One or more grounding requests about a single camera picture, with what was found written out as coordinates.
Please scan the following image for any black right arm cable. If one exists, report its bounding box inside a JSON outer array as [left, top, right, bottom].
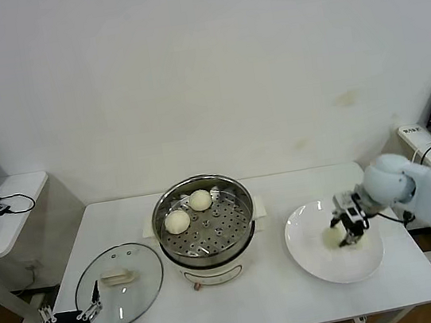
[[379, 206, 417, 228]]

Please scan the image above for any white paper label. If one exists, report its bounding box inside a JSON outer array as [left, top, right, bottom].
[[401, 124, 424, 137]]

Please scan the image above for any white round plate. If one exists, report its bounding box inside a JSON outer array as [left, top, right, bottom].
[[280, 192, 389, 291]]

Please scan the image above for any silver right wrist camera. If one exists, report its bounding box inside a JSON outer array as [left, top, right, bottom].
[[331, 190, 358, 212]]

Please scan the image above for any white wall socket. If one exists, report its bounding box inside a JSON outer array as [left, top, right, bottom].
[[24, 260, 42, 278]]

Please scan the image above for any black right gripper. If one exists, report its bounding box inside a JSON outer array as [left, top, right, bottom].
[[327, 200, 374, 250]]

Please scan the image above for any white electric cooker base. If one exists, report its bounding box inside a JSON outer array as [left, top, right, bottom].
[[141, 209, 281, 299]]

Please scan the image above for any perforated steel steamer basket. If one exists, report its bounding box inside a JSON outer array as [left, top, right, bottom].
[[134, 166, 274, 274]]

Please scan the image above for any glass lid with cream handle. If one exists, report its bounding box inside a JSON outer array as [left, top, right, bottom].
[[68, 239, 171, 323]]

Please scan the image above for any white side table with mouse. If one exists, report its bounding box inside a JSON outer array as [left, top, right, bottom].
[[0, 170, 69, 323]]

